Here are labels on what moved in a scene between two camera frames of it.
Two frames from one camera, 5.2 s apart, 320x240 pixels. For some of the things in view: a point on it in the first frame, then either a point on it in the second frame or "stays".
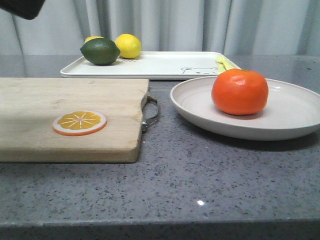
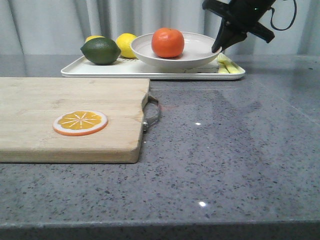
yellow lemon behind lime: [92, 37] stays
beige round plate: [292, 109] → [197, 51]
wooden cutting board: [28, 107] stays
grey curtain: [239, 27] stays
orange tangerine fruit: [240, 92] → [167, 42]
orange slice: [79, 123] stays
